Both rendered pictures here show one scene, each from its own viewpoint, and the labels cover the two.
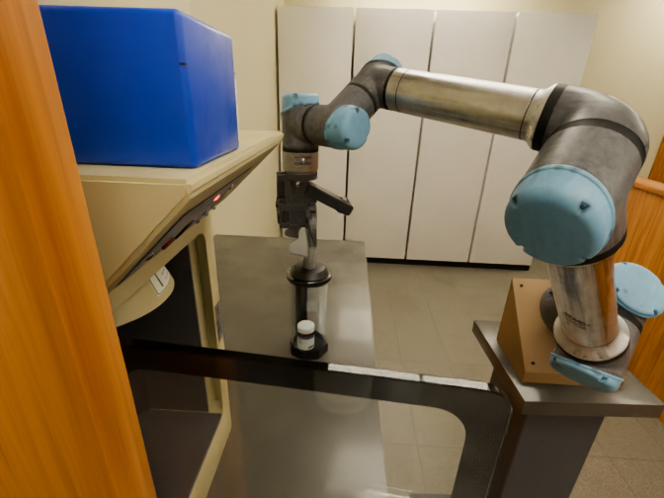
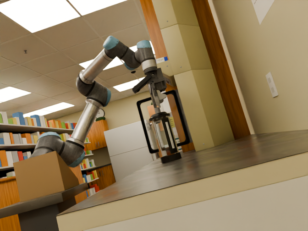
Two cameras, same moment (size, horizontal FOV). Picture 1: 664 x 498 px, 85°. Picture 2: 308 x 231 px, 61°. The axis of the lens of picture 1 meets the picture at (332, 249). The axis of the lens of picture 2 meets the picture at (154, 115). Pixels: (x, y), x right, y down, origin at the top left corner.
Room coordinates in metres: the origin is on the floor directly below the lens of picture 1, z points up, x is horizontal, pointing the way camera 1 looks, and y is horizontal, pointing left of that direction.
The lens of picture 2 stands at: (2.06, 0.13, 1.01)
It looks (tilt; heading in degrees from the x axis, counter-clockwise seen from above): 7 degrees up; 184
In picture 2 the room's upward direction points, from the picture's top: 15 degrees counter-clockwise
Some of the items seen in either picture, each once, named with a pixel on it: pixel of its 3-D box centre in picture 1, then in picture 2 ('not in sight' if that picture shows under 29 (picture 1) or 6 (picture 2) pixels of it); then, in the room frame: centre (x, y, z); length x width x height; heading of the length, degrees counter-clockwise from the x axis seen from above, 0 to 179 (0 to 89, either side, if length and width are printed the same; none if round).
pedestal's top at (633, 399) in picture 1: (553, 362); (46, 198); (0.78, -0.60, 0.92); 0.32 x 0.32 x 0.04; 1
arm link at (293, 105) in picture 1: (301, 123); (145, 52); (0.77, 0.07, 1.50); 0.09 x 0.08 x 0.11; 46
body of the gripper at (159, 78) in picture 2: (296, 199); (155, 81); (0.77, 0.08, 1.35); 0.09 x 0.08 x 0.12; 103
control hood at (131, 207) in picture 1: (204, 193); (164, 76); (0.37, 0.14, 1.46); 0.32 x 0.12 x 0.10; 178
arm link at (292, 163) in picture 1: (300, 162); (149, 66); (0.77, 0.07, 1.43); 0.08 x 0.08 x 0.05
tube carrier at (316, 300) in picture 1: (308, 309); (165, 137); (0.78, 0.05, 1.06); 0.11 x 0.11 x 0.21
